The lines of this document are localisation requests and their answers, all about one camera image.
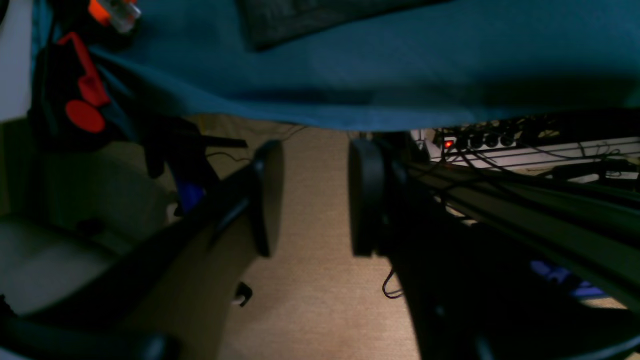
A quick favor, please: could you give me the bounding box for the power strip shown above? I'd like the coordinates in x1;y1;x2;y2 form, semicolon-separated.
409;118;639;170

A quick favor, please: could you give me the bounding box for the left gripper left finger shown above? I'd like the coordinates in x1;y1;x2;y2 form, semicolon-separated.
1;140;284;360

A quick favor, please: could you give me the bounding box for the blue table cloth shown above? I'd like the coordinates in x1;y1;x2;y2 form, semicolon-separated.
30;0;640;133

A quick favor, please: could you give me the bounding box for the dark grey T-shirt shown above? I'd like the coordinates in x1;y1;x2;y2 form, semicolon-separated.
235;0;441;51

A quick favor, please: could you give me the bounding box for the orange utility knife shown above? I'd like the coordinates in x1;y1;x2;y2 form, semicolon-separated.
87;0;142;35

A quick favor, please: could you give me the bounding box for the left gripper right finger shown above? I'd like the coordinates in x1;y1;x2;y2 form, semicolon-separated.
349;139;639;360

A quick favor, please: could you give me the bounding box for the black blue clamp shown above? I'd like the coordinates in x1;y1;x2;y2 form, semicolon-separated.
141;116;248;217

